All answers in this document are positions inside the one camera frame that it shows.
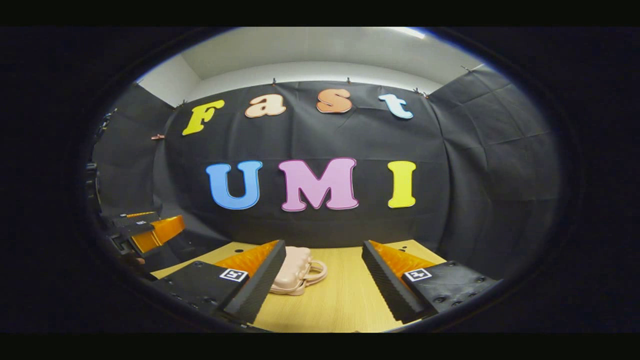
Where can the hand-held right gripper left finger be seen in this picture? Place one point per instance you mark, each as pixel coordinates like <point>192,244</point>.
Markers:
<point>260,285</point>

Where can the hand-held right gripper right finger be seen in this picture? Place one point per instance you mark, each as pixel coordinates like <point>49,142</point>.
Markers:
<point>385,285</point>

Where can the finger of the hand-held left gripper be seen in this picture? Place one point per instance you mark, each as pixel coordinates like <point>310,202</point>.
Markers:
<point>160,232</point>
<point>132,218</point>

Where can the pink suitcase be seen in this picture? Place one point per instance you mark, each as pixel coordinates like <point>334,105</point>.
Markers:
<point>295,270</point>

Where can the dark hanging object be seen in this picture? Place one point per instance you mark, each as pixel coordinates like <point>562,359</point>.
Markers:
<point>103,125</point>

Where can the black backdrop cloth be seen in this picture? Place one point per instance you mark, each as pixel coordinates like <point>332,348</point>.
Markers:
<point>325,140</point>

